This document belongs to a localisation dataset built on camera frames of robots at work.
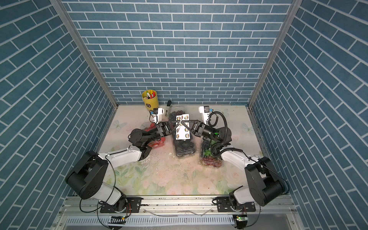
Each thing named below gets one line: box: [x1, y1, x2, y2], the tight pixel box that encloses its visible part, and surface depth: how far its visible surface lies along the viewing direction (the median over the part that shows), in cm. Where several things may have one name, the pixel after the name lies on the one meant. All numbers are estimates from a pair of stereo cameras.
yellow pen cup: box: [141, 89, 159, 112], surface depth 111 cm
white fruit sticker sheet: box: [175, 113, 191, 140], surface depth 67 cm
